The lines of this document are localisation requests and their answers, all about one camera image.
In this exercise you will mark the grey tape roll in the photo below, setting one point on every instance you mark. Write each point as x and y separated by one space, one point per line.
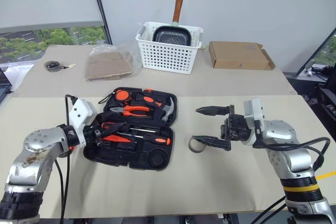
195 150

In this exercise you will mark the orange black tape measure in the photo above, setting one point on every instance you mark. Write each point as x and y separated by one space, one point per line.
123 96

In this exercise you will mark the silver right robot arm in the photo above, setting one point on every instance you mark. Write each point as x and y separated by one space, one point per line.
291 161

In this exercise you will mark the clear bag of cardboard sheets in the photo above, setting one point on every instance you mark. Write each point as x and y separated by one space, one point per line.
107 66

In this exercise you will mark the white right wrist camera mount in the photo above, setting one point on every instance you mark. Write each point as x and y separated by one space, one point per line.
253 111

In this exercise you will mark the white perforated plastic basket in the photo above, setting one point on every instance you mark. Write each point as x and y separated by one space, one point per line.
165 58

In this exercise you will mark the dark window frame post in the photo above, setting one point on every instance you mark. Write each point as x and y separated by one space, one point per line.
101 11

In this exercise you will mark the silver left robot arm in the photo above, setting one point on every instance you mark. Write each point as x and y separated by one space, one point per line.
34 155

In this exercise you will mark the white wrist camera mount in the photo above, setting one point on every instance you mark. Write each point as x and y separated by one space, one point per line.
253 111
81 113

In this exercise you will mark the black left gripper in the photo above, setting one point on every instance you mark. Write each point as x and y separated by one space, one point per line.
92 134

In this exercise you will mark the round dark tape measure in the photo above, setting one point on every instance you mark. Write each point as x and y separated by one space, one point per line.
51 66

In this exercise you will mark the flat brown cardboard box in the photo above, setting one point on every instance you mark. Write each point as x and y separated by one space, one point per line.
236 54

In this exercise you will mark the black furniture beside table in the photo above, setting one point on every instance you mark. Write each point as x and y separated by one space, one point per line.
328 98

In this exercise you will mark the short black orange screwdriver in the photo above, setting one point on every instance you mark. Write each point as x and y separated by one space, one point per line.
158 140

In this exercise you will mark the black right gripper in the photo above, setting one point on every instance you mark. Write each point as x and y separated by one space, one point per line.
237 127

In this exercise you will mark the black tool case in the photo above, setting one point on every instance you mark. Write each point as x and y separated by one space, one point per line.
126 155

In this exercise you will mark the white plastic sheet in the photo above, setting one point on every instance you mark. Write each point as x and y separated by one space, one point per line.
15 70

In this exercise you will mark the small green object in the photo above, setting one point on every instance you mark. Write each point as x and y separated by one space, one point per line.
203 45

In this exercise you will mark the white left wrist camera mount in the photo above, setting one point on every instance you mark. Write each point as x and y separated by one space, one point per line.
81 113

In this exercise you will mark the small orange screwdriver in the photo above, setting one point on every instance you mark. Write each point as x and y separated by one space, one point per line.
115 138

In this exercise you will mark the small white grey device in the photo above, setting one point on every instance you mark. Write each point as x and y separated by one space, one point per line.
309 65

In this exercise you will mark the dark laptop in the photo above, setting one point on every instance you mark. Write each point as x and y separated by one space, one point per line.
4 82

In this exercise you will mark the dark base under table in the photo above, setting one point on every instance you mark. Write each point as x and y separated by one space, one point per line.
157 220

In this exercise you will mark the long black orange screwdriver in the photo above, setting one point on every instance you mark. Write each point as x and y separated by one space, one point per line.
143 129

